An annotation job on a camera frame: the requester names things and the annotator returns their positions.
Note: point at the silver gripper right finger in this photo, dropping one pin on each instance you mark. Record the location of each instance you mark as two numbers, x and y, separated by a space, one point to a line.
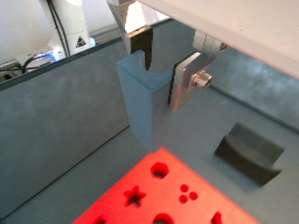
190 75

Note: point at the red shape-sorter block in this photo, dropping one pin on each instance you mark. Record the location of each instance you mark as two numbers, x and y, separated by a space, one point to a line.
162 192

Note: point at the black L-shaped fixture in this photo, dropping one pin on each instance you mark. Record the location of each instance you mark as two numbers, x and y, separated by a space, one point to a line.
250 153

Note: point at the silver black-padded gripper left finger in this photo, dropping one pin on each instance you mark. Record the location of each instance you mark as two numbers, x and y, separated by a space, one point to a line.
136 31

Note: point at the blue arch-profile bar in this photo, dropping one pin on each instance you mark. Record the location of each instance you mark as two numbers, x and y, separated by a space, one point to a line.
146 91

